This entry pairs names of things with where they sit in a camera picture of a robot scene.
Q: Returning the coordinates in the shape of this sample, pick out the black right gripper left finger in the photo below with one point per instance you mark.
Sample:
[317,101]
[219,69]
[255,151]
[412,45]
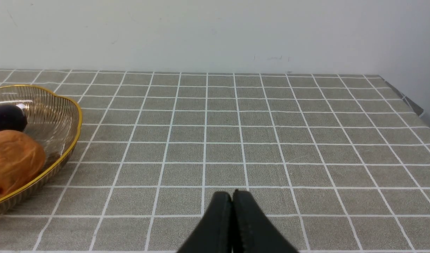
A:
[212,234]

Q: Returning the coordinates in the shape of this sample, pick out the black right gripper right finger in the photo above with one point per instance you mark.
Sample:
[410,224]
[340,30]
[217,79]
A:
[254,232]

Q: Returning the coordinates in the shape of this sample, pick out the gold-rimmed glass bowl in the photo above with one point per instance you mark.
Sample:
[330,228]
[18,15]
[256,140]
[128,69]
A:
[53,121]

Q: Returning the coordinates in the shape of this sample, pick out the brown potato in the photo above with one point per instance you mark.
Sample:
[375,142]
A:
[21,159]

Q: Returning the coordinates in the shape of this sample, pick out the dark purple eggplant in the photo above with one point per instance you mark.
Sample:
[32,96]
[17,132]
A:
[12,117]

